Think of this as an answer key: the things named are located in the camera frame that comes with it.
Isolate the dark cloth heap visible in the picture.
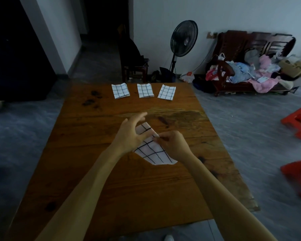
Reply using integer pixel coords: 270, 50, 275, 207
192, 75, 217, 94

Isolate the folded white checked cloth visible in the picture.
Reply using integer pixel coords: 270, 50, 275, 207
137, 83, 155, 99
157, 84, 177, 101
111, 83, 130, 100

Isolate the brown paper bag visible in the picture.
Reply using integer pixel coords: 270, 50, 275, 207
278, 56, 301, 78

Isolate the dark wooden bench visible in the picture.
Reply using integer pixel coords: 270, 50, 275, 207
212, 30, 298, 97

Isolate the person's left forearm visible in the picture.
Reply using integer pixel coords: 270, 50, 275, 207
35, 145, 129, 241

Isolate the white and red plastic bag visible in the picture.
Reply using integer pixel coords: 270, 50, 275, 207
180, 71, 195, 84

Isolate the pile of colourful clothes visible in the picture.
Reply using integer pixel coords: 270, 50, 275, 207
205, 49, 295, 94

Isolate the person's right hand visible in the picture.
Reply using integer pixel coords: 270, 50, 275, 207
154, 130, 194, 164

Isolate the dark wooden chair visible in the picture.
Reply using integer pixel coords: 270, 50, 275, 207
117, 24, 149, 84

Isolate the person's right forearm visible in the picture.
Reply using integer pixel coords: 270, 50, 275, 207
183, 154, 278, 241

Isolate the red plastic stool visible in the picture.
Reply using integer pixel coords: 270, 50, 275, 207
280, 103, 301, 141
280, 158, 301, 204

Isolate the black bag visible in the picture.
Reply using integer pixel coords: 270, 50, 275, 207
120, 36, 144, 68

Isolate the black standing fan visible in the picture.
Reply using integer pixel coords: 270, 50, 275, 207
169, 20, 199, 74

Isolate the white checked cloth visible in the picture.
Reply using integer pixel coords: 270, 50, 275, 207
132, 122, 178, 166
157, 84, 177, 101
137, 83, 155, 99
111, 83, 130, 100

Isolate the person's left hand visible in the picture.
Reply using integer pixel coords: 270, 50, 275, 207
114, 112, 148, 156

